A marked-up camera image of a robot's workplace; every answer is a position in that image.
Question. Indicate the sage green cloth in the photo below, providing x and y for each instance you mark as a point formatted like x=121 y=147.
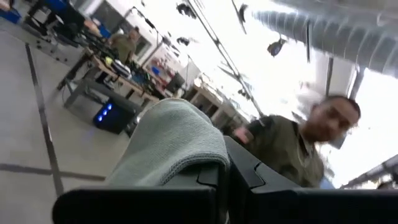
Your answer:
x=174 y=140

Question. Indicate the person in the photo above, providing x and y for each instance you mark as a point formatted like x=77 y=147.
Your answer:
x=124 y=46
x=280 y=149

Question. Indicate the black ceiling spotlight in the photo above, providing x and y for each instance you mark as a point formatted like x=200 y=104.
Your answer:
x=276 y=47
x=183 y=40
x=186 y=10

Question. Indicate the black computer with blue lights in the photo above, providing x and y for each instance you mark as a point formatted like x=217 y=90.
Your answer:
x=115 y=119

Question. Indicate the wooden shelving unit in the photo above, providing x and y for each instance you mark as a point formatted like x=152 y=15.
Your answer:
x=211 y=102

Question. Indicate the blue storage bin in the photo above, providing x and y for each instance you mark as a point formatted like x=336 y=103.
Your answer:
x=9 y=15

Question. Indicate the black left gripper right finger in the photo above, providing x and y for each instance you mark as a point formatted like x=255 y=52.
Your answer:
x=264 y=199

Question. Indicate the wooden work table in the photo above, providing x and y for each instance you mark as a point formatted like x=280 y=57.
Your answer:
x=124 y=84

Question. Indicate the black computer monitor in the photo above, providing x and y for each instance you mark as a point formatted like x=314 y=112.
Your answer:
x=175 y=83

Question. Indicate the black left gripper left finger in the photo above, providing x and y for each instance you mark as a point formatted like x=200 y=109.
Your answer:
x=140 y=205

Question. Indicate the black office chair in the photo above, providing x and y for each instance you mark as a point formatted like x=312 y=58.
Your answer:
x=62 y=21

